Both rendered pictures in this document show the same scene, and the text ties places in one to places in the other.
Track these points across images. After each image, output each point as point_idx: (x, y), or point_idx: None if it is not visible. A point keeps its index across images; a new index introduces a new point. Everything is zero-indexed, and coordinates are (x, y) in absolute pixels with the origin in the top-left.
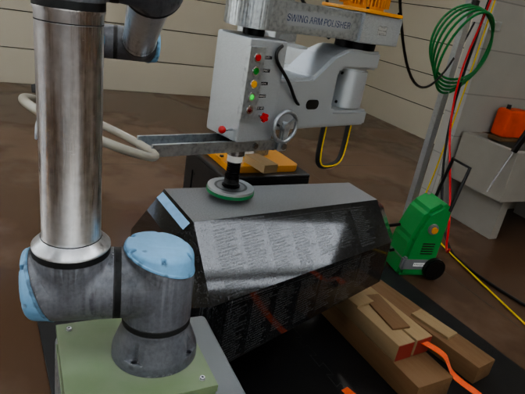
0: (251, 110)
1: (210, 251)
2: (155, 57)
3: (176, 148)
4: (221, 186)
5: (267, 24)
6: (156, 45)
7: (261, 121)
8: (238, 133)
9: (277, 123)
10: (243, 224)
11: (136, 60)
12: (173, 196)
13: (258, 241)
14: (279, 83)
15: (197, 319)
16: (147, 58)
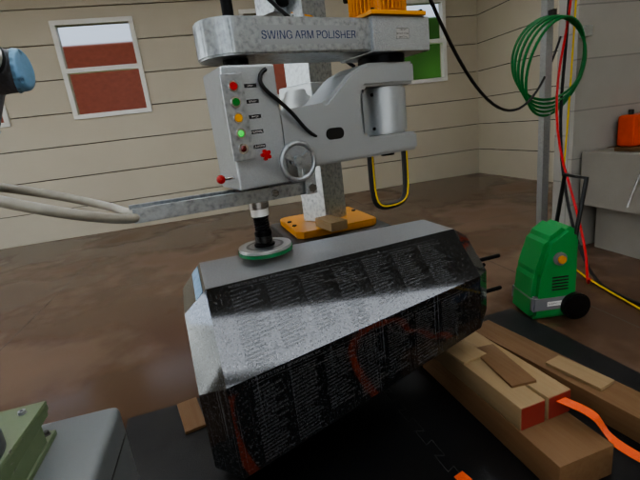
0: (245, 149)
1: (226, 320)
2: (15, 79)
3: (165, 209)
4: (252, 247)
5: (236, 47)
6: (9, 63)
7: (268, 161)
8: (240, 179)
9: (290, 161)
10: (270, 283)
11: (1, 91)
12: (203, 268)
13: (290, 300)
14: (277, 113)
15: (101, 413)
16: (7, 83)
